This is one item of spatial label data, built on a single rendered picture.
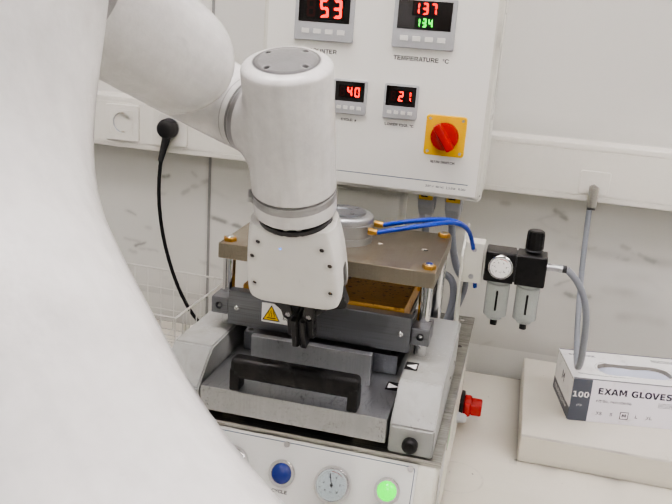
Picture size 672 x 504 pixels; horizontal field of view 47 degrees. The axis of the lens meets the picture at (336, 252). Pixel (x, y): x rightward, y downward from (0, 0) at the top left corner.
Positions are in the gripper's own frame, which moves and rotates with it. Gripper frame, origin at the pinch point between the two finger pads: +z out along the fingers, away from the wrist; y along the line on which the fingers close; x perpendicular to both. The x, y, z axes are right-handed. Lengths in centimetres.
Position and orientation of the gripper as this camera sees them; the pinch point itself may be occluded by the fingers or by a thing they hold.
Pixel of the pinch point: (302, 326)
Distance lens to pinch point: 88.2
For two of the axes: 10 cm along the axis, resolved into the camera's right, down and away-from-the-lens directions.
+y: 9.7, 1.4, -2.2
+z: 0.2, 8.0, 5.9
